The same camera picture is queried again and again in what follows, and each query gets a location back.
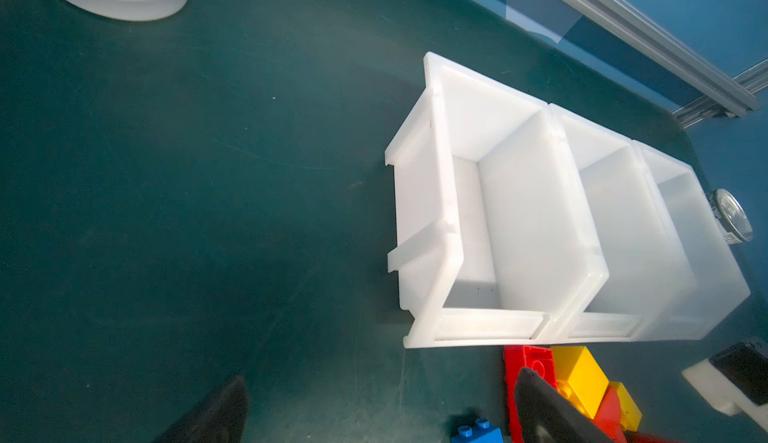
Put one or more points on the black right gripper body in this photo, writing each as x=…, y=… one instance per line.
x=745, y=365

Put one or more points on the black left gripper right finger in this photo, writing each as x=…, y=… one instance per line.
x=545, y=416

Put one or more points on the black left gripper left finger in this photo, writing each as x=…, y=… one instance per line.
x=219, y=417

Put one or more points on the yellow large lego brick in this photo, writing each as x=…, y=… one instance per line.
x=579, y=378

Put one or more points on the red tall lego brick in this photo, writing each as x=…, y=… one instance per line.
x=538, y=359

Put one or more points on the blue small lego brick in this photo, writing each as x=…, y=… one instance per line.
x=482, y=431

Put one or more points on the red lego brick small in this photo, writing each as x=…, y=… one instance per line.
x=608, y=416

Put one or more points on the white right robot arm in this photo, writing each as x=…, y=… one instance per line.
x=721, y=394

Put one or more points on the small yellow lego brick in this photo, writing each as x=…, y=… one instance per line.
x=631, y=415

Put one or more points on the white right sorting bin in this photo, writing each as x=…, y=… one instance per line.
x=720, y=285

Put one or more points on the white sorting bin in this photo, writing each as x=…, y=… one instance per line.
x=649, y=272
x=496, y=242
x=720, y=285

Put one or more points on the white middle sorting bin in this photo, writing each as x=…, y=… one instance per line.
x=649, y=272

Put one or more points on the white left sorting bin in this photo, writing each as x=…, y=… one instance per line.
x=496, y=242

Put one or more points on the aluminium right frame post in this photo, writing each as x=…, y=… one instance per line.
x=751, y=81

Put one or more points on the aluminium back frame bar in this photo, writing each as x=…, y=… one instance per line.
x=634, y=28

